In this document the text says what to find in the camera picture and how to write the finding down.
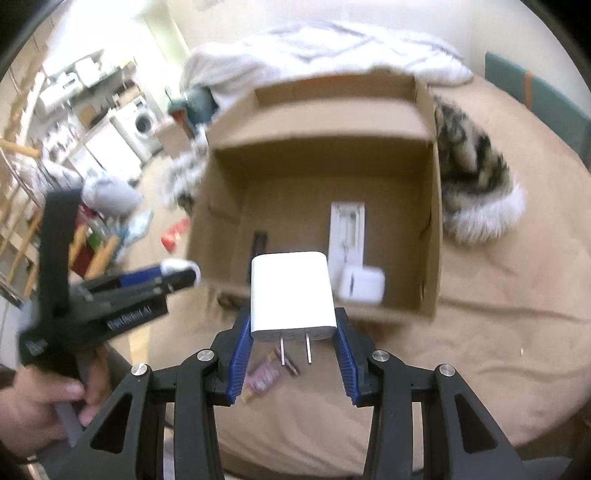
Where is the teal cushion with orange stripe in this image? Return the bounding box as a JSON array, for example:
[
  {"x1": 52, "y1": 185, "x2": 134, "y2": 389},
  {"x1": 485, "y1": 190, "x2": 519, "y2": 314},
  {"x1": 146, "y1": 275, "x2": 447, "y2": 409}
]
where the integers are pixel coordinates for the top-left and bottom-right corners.
[{"x1": 485, "y1": 52, "x2": 590, "y2": 168}]

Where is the beige bed blanket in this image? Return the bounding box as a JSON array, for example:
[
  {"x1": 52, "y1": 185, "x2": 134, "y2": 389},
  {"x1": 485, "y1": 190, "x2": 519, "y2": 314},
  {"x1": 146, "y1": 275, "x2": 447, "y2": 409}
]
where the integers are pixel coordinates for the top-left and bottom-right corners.
[{"x1": 105, "y1": 73, "x2": 591, "y2": 476}]

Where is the white remote control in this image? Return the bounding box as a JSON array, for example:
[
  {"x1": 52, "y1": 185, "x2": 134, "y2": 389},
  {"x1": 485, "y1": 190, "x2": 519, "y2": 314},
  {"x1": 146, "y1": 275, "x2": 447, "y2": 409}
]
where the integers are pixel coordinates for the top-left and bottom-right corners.
[{"x1": 328, "y1": 202, "x2": 366, "y2": 290}]

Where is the red snack bag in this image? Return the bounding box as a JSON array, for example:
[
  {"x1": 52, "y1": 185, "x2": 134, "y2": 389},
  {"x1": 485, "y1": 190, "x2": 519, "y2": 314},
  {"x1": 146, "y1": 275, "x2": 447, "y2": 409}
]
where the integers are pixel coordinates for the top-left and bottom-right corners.
[{"x1": 160, "y1": 218, "x2": 190, "y2": 253}]

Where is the grey plastic bag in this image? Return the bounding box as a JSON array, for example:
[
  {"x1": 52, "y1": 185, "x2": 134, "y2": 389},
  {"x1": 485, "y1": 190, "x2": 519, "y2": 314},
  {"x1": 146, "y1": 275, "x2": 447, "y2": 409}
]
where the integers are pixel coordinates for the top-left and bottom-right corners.
[{"x1": 82, "y1": 176, "x2": 142, "y2": 218}]

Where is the white washing machine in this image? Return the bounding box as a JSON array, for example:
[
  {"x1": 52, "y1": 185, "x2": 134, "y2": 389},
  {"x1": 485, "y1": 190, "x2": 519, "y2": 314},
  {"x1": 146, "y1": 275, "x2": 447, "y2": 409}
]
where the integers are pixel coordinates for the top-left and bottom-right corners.
[{"x1": 111, "y1": 95, "x2": 162, "y2": 164}]

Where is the white wall charger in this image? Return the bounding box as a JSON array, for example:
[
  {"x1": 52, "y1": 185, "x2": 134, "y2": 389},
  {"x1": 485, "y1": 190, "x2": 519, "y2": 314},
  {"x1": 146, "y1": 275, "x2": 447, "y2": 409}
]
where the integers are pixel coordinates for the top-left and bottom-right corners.
[{"x1": 250, "y1": 251, "x2": 337, "y2": 363}]

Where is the white earbuds case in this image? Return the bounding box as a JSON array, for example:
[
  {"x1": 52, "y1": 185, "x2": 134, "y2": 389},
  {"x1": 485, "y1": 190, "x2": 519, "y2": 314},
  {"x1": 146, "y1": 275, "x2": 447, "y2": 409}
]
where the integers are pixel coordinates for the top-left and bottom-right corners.
[{"x1": 335, "y1": 266, "x2": 386, "y2": 305}]

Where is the wooden chair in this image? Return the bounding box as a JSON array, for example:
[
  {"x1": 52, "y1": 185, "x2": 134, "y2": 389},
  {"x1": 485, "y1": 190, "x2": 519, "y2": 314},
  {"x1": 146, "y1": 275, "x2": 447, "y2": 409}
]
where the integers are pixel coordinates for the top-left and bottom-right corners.
[{"x1": 1, "y1": 139, "x2": 120, "y2": 300}]

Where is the white plastic bottle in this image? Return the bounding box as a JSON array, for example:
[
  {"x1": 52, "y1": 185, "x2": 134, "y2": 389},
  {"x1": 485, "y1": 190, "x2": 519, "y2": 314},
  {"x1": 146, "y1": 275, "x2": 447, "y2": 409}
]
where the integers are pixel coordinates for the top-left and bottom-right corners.
[{"x1": 160, "y1": 258, "x2": 201, "y2": 285}]

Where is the white duvet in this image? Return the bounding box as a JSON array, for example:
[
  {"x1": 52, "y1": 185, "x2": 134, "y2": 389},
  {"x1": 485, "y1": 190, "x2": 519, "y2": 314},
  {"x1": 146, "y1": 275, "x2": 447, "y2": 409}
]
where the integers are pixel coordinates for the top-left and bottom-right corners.
[{"x1": 180, "y1": 20, "x2": 474, "y2": 109}]

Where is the brown cardboard box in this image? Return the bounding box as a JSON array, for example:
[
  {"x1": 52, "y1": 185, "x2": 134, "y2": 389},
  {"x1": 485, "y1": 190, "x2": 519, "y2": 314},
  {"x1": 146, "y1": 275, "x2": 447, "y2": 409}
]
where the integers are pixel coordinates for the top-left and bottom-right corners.
[{"x1": 186, "y1": 72, "x2": 442, "y2": 323}]

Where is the person's left hand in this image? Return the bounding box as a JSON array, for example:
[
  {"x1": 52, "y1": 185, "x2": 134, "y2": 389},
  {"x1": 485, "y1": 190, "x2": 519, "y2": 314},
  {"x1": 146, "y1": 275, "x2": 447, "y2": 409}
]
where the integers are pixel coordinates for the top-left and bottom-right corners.
[{"x1": 1, "y1": 346, "x2": 112, "y2": 459}]

